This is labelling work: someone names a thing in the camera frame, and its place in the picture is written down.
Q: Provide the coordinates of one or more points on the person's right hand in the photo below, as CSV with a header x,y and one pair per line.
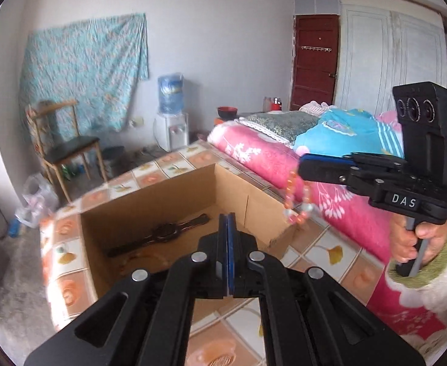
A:
x,y
400,240

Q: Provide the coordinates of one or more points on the brown cardboard box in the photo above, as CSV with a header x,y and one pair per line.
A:
x,y
151,202

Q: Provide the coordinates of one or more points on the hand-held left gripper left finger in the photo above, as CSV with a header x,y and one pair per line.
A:
x,y
214,274

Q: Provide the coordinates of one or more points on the green lace pillow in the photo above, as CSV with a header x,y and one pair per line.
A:
x,y
280,124

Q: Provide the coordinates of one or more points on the white water dispenser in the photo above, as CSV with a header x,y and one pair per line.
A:
x,y
170,133

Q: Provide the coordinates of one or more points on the black wristwatch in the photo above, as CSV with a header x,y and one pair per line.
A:
x,y
164,232

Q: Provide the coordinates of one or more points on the dark red door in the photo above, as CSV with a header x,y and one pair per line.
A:
x,y
314,76

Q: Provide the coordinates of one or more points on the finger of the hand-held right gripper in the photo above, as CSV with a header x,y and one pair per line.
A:
x,y
330,156
322,169

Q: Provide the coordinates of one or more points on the red bowl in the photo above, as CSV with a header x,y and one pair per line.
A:
x,y
227,112

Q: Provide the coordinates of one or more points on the pink floral blanket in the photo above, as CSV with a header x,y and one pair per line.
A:
x,y
254,148

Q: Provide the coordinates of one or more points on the wooden chair black seat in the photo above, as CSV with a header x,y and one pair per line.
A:
x,y
71,146

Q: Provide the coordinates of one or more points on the blue quilt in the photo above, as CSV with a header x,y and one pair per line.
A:
x,y
345,129

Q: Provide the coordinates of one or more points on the green bottles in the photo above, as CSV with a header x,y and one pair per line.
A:
x,y
69,171

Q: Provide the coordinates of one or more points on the wall socket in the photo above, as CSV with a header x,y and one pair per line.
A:
x,y
137,122

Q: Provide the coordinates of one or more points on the white wardrobe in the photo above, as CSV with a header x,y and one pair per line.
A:
x,y
372,57

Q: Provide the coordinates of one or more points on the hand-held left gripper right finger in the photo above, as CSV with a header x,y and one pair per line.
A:
x,y
231,259

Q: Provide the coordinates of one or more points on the white plastic bag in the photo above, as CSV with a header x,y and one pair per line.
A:
x,y
36,198

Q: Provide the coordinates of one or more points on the metal hook rack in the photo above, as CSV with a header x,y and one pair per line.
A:
x,y
316,48

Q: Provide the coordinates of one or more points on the teal floral cloth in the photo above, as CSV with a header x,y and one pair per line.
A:
x,y
86,72

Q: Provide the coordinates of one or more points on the person's right forearm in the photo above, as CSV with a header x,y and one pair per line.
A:
x,y
436,293

